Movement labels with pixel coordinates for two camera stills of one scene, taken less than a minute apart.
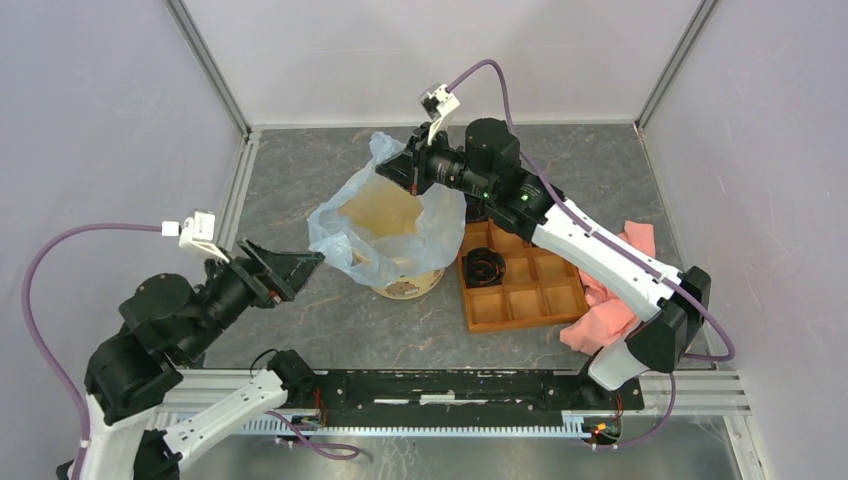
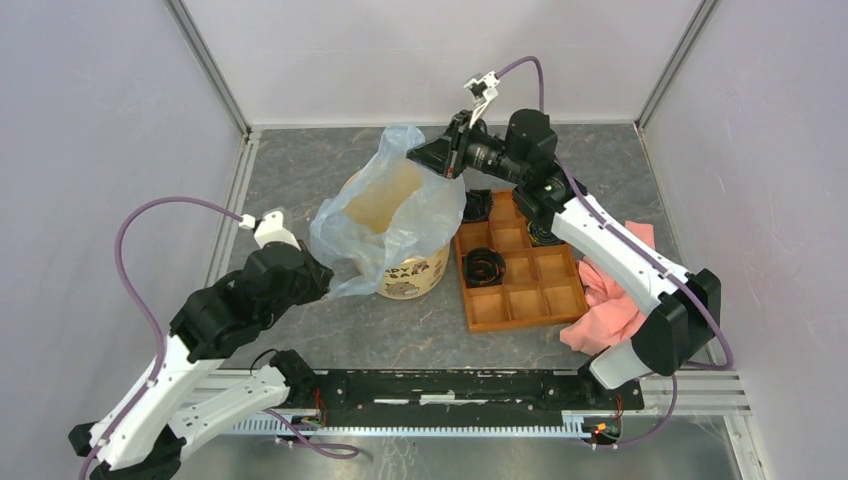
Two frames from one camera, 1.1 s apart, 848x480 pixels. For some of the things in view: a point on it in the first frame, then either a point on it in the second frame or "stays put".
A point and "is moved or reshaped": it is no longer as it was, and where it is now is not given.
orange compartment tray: (537, 286) stays put
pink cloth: (610, 318) stays put
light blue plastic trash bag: (377, 261) is moved or reshaped
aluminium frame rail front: (696, 393) stays put
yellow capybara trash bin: (382, 210) → (416, 277)
